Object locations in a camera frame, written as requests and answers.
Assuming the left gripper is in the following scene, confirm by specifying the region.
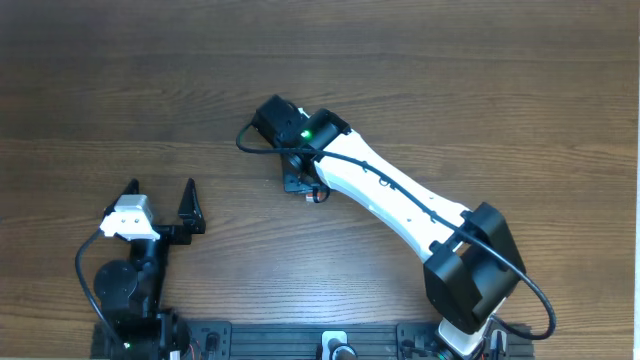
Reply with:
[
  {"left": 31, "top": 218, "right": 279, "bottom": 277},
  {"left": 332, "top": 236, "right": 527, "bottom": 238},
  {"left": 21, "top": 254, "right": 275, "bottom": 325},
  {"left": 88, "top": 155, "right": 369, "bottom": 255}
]
[{"left": 103, "top": 177, "right": 208, "bottom": 247}]

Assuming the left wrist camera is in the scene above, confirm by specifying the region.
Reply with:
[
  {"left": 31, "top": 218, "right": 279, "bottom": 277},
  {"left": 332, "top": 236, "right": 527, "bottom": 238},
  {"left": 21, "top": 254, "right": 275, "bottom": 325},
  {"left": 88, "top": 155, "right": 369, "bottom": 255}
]
[{"left": 98, "top": 193, "right": 162, "bottom": 243}]

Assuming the mounting rail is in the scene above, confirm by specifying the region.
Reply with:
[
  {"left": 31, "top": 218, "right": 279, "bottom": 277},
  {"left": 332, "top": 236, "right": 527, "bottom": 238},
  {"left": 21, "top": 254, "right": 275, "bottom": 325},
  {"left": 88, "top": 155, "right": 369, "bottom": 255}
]
[{"left": 91, "top": 319, "right": 536, "bottom": 360}]

